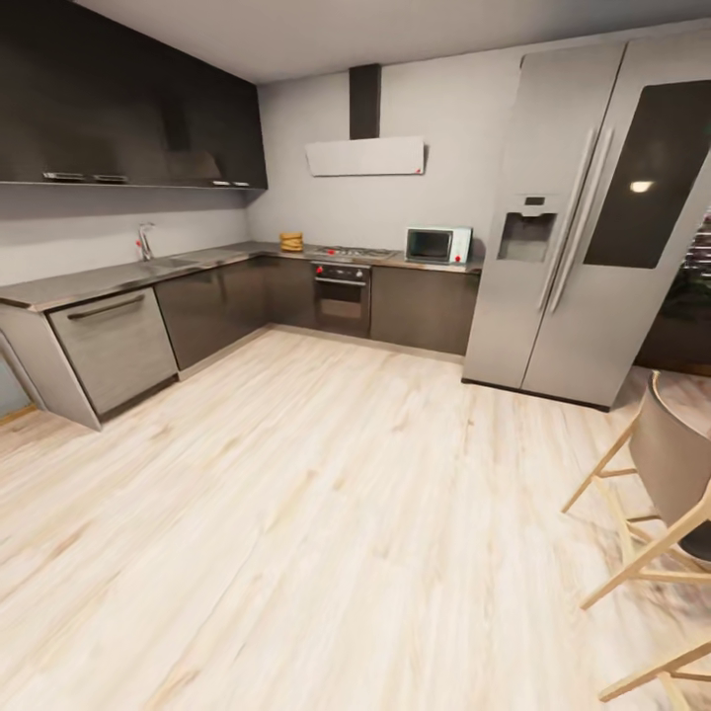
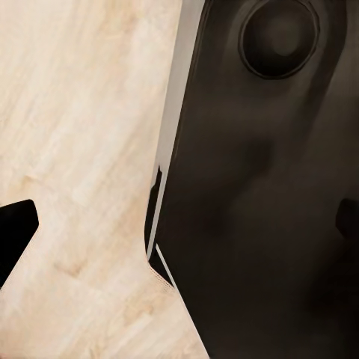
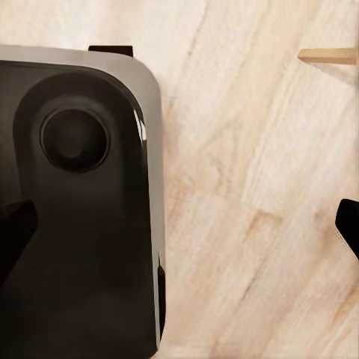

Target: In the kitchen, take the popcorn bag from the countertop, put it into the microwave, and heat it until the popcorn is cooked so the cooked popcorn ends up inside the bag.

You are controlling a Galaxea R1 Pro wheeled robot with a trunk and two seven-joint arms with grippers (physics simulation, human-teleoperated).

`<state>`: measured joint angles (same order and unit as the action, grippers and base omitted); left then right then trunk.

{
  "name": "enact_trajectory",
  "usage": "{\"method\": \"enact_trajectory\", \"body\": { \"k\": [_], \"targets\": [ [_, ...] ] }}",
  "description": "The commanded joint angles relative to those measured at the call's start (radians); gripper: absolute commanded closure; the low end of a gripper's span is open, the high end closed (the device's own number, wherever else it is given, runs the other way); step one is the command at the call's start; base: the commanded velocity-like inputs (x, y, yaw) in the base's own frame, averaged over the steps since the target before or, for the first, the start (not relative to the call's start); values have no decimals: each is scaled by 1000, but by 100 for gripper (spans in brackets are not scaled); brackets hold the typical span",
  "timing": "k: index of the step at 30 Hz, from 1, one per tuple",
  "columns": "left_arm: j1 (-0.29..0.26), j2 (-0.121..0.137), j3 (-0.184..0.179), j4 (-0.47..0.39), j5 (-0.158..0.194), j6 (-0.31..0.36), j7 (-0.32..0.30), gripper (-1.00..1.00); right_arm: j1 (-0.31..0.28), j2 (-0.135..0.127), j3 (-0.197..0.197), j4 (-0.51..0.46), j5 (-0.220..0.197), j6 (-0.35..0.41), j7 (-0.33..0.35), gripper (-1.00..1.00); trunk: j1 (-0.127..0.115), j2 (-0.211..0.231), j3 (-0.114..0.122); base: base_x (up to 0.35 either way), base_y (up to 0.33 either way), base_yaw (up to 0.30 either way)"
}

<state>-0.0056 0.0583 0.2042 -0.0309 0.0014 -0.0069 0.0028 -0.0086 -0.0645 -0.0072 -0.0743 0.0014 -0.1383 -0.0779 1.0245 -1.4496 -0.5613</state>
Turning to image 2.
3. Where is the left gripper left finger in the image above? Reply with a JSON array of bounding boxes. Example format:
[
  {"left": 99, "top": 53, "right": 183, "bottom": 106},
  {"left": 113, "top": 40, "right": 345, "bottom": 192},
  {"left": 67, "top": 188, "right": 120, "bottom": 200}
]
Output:
[{"left": 0, "top": 199, "right": 39, "bottom": 289}]

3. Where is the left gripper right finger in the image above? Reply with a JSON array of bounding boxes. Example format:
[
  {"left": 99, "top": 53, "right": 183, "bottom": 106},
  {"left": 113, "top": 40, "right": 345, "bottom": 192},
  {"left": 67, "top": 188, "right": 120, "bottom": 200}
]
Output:
[{"left": 335, "top": 199, "right": 359, "bottom": 259}]

